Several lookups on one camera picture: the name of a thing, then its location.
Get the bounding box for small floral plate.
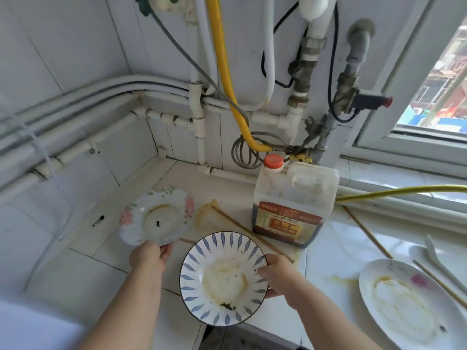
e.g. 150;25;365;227
118;185;195;247

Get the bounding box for thin clear tube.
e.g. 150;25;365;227
0;98;75;292

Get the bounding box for plastic jug orange cap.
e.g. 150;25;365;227
251;154;340;249

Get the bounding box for black cable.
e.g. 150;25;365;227
261;1;362;123

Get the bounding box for white window frame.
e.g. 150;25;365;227
341;0;467;201

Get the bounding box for red brick apartment building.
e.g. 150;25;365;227
397;17;467;134

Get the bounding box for wooden chopstick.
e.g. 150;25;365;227
211;206;295;263
412;259;467;310
342;206;394;260

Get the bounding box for grey coiled cable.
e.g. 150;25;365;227
145;7;289;169

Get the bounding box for yellow hose metal ends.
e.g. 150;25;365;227
205;0;289;154

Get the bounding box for person's left hand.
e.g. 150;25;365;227
129;239;173;280

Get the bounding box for grey window security bars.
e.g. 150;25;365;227
421;65;467;128

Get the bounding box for person's left forearm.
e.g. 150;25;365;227
78;265;170;350

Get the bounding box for group of white wall pipes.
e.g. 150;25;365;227
0;17;305;201

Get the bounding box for blue striped bowl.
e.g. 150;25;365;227
179;231;269;328

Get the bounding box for person's right hand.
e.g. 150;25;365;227
257;254;306;310

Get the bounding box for white flexible hose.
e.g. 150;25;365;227
237;0;276;112
192;0;216;96

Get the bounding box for black solenoid valve red button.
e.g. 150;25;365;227
352;92;394;110

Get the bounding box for white pipe brass valve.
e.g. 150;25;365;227
286;17;329;141

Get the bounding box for long white horizontal pipe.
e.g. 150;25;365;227
337;194;467;234

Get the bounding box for person's right forearm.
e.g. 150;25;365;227
288;280;384;350

